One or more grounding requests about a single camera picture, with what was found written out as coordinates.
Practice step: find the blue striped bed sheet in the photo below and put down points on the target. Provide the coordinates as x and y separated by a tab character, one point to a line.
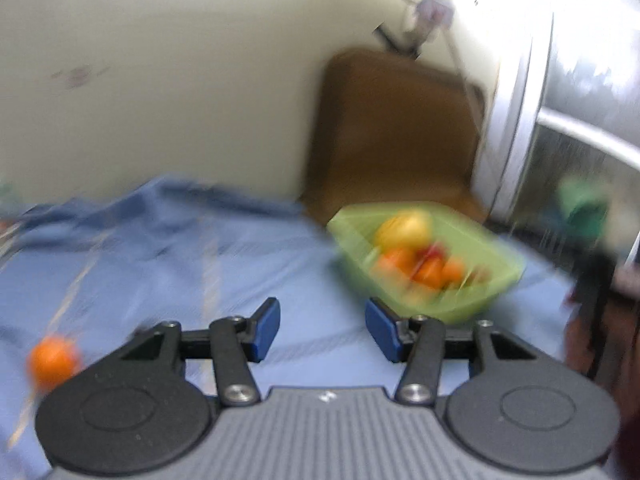
178	250

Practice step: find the white wall plug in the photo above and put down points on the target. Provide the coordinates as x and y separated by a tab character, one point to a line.
427	18

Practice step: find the green blurred object at window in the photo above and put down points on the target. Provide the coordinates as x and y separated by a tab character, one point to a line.
583	205

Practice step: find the green plastic fruit basket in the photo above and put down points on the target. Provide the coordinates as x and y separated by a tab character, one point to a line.
491	268

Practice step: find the red fruit in basket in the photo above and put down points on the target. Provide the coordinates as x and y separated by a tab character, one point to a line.
431	257

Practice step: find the brown seat cushion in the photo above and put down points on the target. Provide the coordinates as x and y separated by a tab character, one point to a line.
389	129

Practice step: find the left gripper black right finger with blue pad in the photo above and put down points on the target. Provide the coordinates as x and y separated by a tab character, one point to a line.
506	402

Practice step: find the orange fruit left in basket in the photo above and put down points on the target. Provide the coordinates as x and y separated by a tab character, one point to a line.
397	261

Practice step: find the orange fruit in basket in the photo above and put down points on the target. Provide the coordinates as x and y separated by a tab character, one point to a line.
452	274
397	261

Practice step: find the yellow fruit in basket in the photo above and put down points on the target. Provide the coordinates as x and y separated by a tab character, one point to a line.
411	229

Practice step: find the orange tangerine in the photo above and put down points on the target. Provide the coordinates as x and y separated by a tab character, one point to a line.
52	361

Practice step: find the window frame with patterned glass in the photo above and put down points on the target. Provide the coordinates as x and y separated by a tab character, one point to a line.
566	104

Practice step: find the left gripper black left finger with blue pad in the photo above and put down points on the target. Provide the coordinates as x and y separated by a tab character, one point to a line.
154	399

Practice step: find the orange fruit front in basket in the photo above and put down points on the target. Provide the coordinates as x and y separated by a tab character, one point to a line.
452	274

